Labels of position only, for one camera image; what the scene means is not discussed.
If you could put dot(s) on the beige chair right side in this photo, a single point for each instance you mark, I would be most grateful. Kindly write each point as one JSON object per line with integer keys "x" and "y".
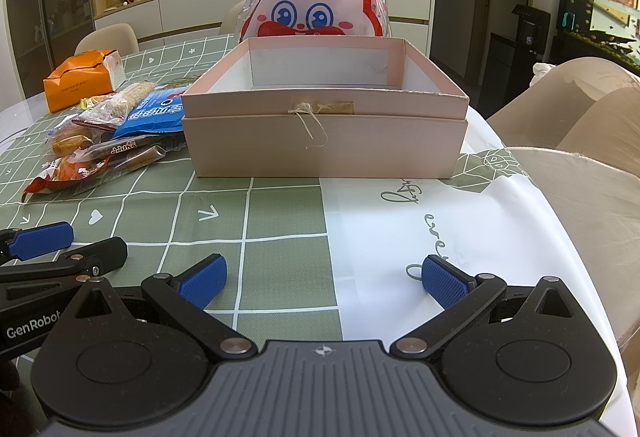
{"x": 575, "y": 131}

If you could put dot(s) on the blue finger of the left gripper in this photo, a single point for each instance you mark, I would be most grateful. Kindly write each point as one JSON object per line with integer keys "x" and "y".
{"x": 25, "y": 244}
{"x": 94, "y": 259}

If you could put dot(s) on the beige dining chair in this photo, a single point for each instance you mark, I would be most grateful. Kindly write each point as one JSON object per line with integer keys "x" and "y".
{"x": 119, "y": 36}

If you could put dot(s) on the chocolate bar packet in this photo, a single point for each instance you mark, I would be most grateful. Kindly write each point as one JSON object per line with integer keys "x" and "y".
{"x": 104, "y": 150}

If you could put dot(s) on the brown lollipop clear wrapper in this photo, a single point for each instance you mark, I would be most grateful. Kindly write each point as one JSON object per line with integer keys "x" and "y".
{"x": 135, "y": 159}

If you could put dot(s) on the red snack packet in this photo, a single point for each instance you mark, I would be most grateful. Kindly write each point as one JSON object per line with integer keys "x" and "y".
{"x": 63, "y": 173}

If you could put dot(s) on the rice cracker bar packet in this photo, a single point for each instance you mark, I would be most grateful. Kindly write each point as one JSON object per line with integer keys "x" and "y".
{"x": 113, "y": 111}

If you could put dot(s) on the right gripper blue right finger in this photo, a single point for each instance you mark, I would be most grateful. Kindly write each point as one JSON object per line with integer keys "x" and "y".
{"x": 465, "y": 301}

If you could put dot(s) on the blue snack bag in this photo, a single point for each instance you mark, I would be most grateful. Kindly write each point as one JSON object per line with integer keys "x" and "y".
{"x": 160, "y": 112}

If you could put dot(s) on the bread snack packet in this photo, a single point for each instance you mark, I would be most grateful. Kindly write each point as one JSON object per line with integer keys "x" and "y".
{"x": 71, "y": 137}

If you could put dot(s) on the orange tissue box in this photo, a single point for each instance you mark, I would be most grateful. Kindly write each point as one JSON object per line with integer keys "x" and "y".
{"x": 92, "y": 73}

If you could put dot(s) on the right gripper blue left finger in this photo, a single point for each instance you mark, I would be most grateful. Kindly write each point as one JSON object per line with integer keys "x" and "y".
{"x": 182, "y": 299}

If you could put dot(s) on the pink cardboard gift box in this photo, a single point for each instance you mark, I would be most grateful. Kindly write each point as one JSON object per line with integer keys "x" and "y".
{"x": 324, "y": 106}

